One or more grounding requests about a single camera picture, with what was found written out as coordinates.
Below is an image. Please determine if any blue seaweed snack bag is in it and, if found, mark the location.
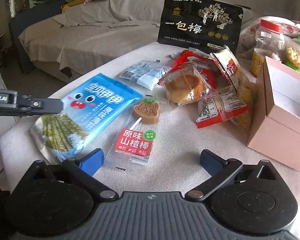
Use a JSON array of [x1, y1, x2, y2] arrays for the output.
[[30, 73, 142, 164]]

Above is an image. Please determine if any hawthorn lollipop packet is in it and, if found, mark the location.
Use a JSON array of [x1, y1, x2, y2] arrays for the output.
[[105, 95, 166, 171]]

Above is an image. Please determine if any clear bag of small candies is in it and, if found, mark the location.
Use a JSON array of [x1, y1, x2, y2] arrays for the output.
[[116, 60, 171, 90]]

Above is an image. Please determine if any packaged round pastry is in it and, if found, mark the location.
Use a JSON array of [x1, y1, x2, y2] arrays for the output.
[[159, 63, 218, 108]]

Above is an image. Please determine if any rice cracker packet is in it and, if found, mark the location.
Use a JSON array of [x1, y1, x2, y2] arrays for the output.
[[210, 46, 255, 131]]

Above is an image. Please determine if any pink cardboard box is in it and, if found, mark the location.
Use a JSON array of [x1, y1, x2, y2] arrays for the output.
[[247, 57, 300, 172]]

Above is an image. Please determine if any grey covered sofa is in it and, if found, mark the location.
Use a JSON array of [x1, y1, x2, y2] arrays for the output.
[[18, 0, 256, 84]]

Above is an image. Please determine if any red clear snack packet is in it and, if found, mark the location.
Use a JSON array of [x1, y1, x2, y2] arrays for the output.
[[196, 86, 250, 128]]

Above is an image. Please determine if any yellow label jar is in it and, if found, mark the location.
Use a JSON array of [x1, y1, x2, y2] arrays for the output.
[[250, 48, 265, 77]]

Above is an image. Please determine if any red white snack bag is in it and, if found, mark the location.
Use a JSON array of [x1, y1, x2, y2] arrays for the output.
[[170, 50, 220, 89]]

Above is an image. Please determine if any green lid candy dispenser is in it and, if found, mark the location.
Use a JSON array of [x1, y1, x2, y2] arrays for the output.
[[286, 36, 300, 72]]

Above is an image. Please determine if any red lid plastic jar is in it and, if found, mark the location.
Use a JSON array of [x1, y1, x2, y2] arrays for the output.
[[255, 19, 286, 61]]

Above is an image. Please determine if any black plum snack bag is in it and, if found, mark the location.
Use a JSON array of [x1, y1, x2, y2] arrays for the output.
[[158, 0, 244, 54]]

